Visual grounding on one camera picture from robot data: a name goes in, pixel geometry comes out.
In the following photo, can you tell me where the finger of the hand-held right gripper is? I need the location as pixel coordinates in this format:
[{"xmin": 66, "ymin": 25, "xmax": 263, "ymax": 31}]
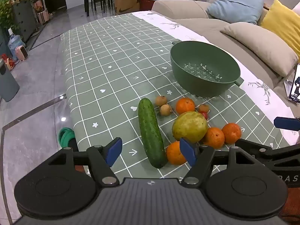
[
  {"xmin": 273, "ymin": 116, "xmax": 300, "ymax": 132},
  {"xmin": 234, "ymin": 139, "xmax": 300, "ymax": 167}
]

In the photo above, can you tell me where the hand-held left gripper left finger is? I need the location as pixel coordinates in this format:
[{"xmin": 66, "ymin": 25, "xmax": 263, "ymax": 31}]
[{"xmin": 47, "ymin": 138, "xmax": 123, "ymax": 188}]

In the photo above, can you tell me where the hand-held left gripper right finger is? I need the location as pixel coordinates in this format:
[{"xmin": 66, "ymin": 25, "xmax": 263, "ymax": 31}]
[{"xmin": 179, "ymin": 138, "xmax": 257, "ymax": 188}]

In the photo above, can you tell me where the orange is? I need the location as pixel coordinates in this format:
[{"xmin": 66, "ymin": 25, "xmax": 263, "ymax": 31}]
[
  {"xmin": 222, "ymin": 122, "xmax": 242, "ymax": 144},
  {"xmin": 203, "ymin": 127, "xmax": 225, "ymax": 149},
  {"xmin": 176, "ymin": 98, "xmax": 196, "ymax": 115},
  {"xmin": 166, "ymin": 141, "xmax": 188, "ymax": 165}
]

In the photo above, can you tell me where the yellow green mango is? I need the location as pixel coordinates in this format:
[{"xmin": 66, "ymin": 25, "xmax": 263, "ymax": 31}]
[{"xmin": 172, "ymin": 112, "xmax": 209, "ymax": 143}]

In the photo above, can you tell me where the green cucumber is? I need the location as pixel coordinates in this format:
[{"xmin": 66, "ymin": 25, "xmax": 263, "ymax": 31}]
[{"xmin": 138, "ymin": 98, "xmax": 168, "ymax": 169}]

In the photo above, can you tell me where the green plastic colander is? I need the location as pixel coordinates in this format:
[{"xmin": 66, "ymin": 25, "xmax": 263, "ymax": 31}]
[{"xmin": 170, "ymin": 40, "xmax": 244, "ymax": 98}]

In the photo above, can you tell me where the silver phone stand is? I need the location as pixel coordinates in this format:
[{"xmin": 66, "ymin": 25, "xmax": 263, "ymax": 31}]
[{"xmin": 283, "ymin": 78, "xmax": 300, "ymax": 105}]

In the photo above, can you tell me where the smartphone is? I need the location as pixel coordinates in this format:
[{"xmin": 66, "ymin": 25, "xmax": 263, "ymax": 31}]
[{"xmin": 288, "ymin": 63, "xmax": 300, "ymax": 104}]

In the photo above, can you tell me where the beige pillow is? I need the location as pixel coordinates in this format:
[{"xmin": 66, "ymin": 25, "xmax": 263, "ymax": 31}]
[{"xmin": 220, "ymin": 22, "xmax": 299, "ymax": 77}]

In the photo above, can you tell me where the green checked tablecloth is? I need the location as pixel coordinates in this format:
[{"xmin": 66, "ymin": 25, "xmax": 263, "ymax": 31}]
[{"xmin": 60, "ymin": 12, "xmax": 291, "ymax": 181}]

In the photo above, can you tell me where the yellow pillow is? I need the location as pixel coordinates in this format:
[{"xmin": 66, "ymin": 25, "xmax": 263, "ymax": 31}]
[{"xmin": 260, "ymin": 0, "xmax": 300, "ymax": 60}]

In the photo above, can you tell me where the beige sofa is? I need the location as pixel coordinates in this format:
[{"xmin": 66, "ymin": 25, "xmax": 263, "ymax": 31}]
[{"xmin": 151, "ymin": 0, "xmax": 300, "ymax": 113}]

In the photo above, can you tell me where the grey trash bin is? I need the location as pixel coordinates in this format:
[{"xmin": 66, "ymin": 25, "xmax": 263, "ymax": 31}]
[{"xmin": 0, "ymin": 60, "xmax": 20, "ymax": 102}]

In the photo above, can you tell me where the white printed cloth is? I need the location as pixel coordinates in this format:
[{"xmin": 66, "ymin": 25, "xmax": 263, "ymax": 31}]
[{"xmin": 132, "ymin": 10, "xmax": 300, "ymax": 146}]

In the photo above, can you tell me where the light blue pillow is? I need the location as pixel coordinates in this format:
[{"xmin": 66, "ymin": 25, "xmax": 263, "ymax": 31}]
[{"xmin": 206, "ymin": 0, "xmax": 265, "ymax": 25}]

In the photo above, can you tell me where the pink heater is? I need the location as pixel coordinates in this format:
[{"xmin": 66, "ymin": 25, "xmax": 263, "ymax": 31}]
[{"xmin": 15, "ymin": 46, "xmax": 29, "ymax": 61}]

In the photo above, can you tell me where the red toy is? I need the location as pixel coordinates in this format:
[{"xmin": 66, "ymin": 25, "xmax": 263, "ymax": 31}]
[{"xmin": 1, "ymin": 54, "xmax": 16, "ymax": 71}]

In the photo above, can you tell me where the large water bottle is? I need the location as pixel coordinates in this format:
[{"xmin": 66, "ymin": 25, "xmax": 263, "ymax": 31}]
[{"xmin": 8, "ymin": 35, "xmax": 25, "ymax": 60}]

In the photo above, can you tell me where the brown cardboard box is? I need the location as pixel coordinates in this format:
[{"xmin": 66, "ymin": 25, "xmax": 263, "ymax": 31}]
[{"xmin": 114, "ymin": 0, "xmax": 141, "ymax": 15}]

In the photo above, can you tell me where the red bin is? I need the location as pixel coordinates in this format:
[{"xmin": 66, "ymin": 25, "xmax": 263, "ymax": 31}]
[{"xmin": 140, "ymin": 0, "xmax": 155, "ymax": 11}]

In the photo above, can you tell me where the pink storage rack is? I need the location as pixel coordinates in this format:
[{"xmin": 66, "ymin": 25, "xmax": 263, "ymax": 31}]
[{"xmin": 33, "ymin": 0, "xmax": 50, "ymax": 25}]

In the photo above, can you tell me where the grey cabinet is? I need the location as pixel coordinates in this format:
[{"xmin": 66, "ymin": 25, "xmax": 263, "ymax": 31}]
[{"xmin": 12, "ymin": 0, "xmax": 38, "ymax": 43}]

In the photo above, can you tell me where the green leafy plant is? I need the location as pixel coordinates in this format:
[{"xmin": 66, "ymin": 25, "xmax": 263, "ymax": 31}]
[{"xmin": 0, "ymin": 0, "xmax": 31, "ymax": 29}]

